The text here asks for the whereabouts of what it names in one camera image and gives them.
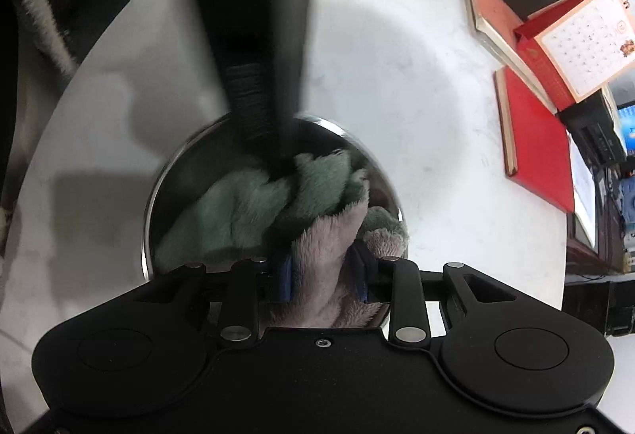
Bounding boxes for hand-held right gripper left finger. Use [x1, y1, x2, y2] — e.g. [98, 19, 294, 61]
[133, 257, 293, 356]

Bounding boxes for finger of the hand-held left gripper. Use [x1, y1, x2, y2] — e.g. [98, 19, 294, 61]
[222, 66, 299, 183]

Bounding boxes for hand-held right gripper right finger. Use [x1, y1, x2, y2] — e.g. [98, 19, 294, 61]
[350, 239, 518, 357]

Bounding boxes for pink and green fluffy cloth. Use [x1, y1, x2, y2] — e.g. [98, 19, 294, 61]
[154, 149, 410, 330]

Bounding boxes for stainless steel bowl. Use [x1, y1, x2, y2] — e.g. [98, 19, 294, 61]
[143, 114, 406, 330]

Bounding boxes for red hardcover notebook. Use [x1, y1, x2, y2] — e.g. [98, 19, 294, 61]
[493, 66, 577, 214]

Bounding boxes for white paper sheets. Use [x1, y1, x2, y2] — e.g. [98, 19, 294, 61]
[568, 136, 597, 247]

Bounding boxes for salmon pink notebook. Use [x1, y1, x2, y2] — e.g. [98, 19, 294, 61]
[463, 0, 559, 115]

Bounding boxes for black office device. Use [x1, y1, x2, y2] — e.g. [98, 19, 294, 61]
[558, 87, 629, 168]

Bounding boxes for computer monitor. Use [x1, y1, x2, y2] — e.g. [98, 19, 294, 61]
[615, 101, 635, 158]

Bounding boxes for red desk calendar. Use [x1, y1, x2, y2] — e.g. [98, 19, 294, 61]
[513, 0, 635, 112]

